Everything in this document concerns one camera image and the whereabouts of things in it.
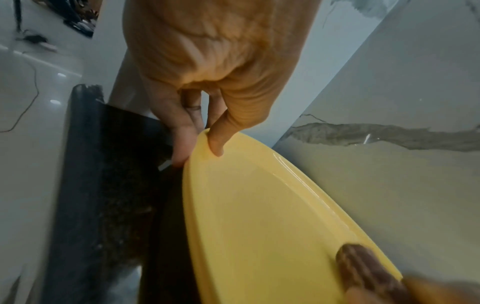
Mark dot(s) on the person's right hand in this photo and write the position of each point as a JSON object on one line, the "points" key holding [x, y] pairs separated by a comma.
{"points": [[438, 291]]}

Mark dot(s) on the person's left hand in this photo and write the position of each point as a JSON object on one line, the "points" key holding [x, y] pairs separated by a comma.
{"points": [[210, 50]]}

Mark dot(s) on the brown scrubbing pad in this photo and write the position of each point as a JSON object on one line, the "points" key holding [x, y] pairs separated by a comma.
{"points": [[369, 270]]}

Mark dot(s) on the yellow plastic plate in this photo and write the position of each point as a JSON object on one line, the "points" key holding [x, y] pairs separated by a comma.
{"points": [[262, 219]]}

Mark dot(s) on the pile of dark clutter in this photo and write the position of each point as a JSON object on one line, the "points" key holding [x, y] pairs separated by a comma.
{"points": [[82, 17]]}

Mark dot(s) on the dark object on floor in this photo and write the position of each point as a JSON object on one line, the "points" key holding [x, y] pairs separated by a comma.
{"points": [[35, 40]]}

